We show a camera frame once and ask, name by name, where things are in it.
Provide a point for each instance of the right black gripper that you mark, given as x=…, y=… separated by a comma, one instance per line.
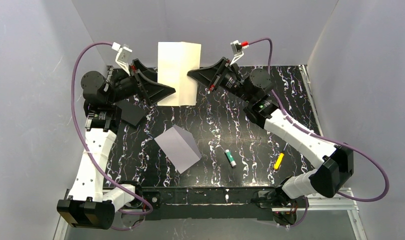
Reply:
x=220, y=75

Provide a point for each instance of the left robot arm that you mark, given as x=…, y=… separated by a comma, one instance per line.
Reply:
x=87, y=205

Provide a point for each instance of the cream letter paper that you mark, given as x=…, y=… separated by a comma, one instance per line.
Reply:
x=174, y=61

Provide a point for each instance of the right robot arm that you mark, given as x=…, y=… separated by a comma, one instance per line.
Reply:
x=332, y=163

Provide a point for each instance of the aluminium frame rail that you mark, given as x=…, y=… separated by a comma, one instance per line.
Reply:
x=143, y=208

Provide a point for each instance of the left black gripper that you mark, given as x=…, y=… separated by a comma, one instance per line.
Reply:
x=139, y=81

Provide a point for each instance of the green white glue stick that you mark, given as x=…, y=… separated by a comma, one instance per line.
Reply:
x=230, y=158

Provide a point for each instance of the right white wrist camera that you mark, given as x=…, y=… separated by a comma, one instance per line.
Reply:
x=238, y=50

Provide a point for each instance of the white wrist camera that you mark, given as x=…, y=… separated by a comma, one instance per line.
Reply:
x=238, y=50
x=122, y=56

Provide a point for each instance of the yellow handled screwdriver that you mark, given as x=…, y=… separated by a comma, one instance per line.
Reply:
x=280, y=158

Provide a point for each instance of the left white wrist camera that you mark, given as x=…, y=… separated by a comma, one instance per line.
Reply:
x=122, y=56

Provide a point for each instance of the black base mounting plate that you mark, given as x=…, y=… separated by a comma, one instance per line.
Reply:
x=245, y=202

